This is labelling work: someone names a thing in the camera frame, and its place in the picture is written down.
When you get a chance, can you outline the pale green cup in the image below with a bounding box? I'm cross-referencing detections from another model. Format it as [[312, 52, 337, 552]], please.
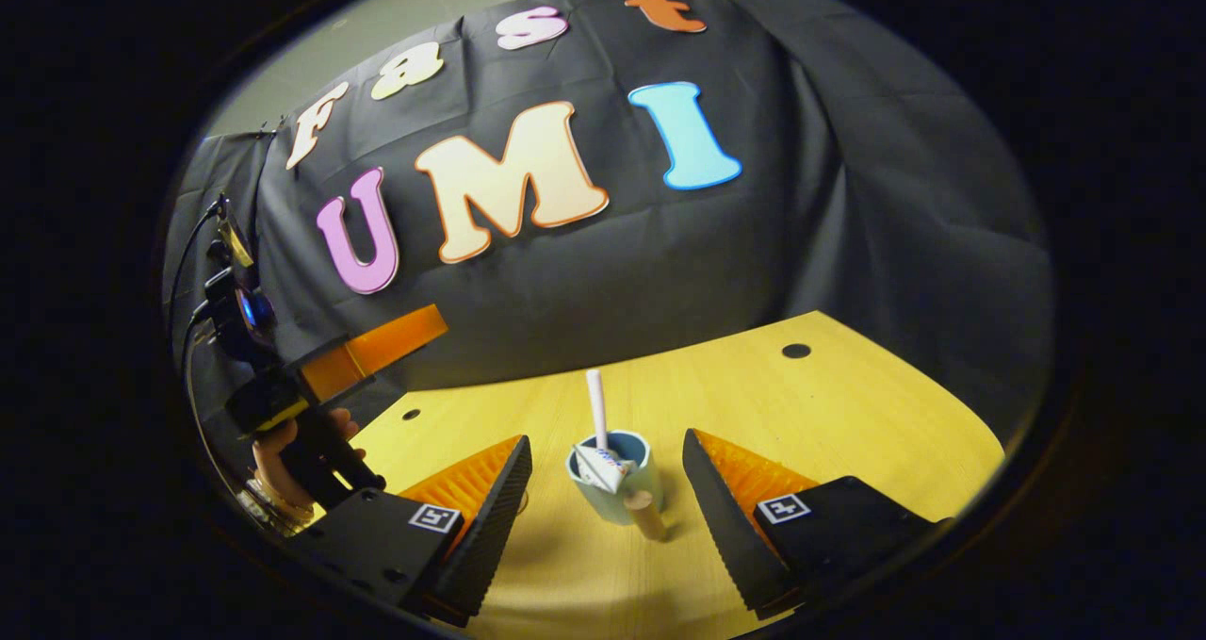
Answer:
[[565, 430, 669, 542]]

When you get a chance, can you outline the black backdrop cloth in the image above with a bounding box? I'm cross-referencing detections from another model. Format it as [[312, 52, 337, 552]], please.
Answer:
[[165, 0, 1056, 495]]

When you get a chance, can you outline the yellow wooden desktop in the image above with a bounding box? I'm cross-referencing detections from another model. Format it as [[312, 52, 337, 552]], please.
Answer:
[[311, 310, 1007, 640]]

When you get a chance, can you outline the pale pink toothbrush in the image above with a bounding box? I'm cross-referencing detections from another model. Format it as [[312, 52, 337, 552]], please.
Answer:
[[585, 369, 611, 453]]

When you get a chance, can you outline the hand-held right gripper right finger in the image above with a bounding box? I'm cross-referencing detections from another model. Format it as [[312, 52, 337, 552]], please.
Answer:
[[683, 428, 954, 621]]

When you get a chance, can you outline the white toothpaste tube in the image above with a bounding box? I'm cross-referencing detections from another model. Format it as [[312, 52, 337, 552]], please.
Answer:
[[572, 441, 635, 496]]

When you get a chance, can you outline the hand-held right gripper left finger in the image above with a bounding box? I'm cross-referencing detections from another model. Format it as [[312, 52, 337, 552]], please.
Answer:
[[283, 435, 533, 628]]

